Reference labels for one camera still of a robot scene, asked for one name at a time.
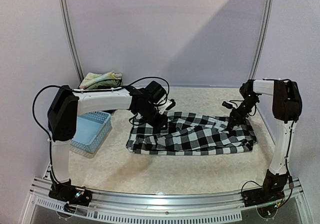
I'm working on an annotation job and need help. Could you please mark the left aluminium frame post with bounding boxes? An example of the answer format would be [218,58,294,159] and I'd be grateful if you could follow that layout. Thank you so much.
[59,0,84,82]

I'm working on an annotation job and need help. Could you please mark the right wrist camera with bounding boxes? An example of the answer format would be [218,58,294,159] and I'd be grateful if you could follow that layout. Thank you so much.
[222,101,238,109]

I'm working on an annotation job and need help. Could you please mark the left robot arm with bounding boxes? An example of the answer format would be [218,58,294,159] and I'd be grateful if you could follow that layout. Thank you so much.
[47,81,176,201]

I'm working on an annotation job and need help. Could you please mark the aluminium front rail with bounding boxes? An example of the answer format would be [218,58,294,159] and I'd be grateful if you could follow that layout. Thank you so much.
[23,178,312,224]

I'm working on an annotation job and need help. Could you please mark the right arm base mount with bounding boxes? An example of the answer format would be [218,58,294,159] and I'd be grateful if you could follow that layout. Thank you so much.
[240,170,293,207]

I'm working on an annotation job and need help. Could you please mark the light blue plastic basket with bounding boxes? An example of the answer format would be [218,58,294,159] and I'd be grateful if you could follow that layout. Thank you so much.
[71,111,112,154]

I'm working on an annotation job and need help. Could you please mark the aluminium frame post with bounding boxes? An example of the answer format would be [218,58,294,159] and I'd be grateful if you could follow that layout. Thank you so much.
[248,0,273,79]
[59,0,84,82]

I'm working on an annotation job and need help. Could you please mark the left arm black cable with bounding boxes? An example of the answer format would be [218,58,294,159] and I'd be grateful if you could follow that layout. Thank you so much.
[32,76,171,185]

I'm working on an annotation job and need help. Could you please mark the black white checkered shirt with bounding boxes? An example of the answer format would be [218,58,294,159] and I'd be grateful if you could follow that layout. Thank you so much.
[125,112,257,156]

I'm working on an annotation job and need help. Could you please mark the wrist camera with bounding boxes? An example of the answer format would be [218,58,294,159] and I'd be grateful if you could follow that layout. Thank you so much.
[222,101,238,109]
[158,99,176,114]

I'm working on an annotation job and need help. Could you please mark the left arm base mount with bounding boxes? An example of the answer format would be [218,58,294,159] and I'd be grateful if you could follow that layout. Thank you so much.
[48,180,93,207]

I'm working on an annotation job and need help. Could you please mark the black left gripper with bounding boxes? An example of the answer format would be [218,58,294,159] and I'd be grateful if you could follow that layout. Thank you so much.
[137,104,169,131]

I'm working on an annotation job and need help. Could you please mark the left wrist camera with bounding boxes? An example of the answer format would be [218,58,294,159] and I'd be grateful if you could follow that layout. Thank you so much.
[158,99,176,114]

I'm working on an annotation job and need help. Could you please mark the green folded garment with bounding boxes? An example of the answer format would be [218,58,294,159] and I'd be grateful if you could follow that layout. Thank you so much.
[87,79,122,90]

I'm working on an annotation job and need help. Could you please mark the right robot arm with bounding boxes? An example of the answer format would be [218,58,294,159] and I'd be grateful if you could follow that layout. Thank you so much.
[226,79,303,179]

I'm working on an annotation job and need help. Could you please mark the floral pastel cloth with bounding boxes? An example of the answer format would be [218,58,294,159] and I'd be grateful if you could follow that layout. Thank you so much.
[79,71,123,89]

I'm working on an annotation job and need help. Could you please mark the right aluminium frame post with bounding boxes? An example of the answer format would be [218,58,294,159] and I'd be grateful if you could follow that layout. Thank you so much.
[248,0,273,79]

